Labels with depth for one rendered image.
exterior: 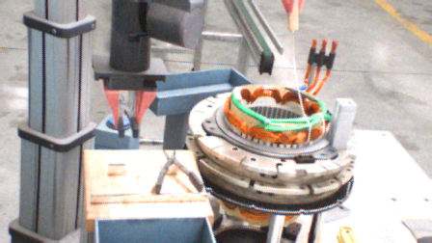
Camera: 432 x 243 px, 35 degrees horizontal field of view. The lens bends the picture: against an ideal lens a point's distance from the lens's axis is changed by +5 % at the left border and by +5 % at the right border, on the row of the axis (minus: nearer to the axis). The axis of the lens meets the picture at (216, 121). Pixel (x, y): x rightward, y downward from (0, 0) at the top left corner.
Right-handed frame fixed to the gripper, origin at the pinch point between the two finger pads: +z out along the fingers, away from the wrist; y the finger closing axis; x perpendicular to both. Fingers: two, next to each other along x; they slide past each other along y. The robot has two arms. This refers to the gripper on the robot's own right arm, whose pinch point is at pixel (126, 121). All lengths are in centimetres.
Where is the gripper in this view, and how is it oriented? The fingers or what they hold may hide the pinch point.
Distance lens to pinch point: 101.2
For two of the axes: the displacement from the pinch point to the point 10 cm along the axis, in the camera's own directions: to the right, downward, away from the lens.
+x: -2.2, -4.5, 8.7
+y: 9.7, 0.1, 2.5
